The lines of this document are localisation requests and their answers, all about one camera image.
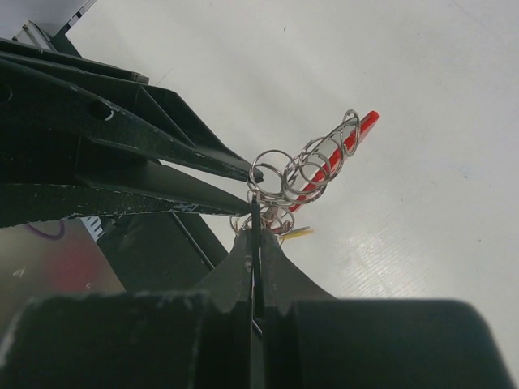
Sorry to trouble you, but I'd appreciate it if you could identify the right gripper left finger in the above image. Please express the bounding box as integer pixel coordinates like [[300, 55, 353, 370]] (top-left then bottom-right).
[[1, 232, 253, 388]]

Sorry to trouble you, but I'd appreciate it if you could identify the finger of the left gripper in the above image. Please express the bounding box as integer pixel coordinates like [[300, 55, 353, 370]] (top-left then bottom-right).
[[1, 40, 263, 182], [1, 162, 250, 228]]

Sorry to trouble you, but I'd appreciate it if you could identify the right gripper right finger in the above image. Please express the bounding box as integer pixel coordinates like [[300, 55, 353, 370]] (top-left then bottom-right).
[[261, 231, 514, 388]]

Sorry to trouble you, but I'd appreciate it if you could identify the yellow key tag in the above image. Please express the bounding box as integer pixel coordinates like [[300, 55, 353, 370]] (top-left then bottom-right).
[[281, 226, 314, 241]]

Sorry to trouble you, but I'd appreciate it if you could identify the black key tag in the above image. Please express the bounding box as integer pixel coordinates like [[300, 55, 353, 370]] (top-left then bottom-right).
[[249, 193, 264, 340]]

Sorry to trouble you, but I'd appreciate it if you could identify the red handled key organizer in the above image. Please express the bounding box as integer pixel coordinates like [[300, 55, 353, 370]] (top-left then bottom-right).
[[247, 109, 380, 242]]

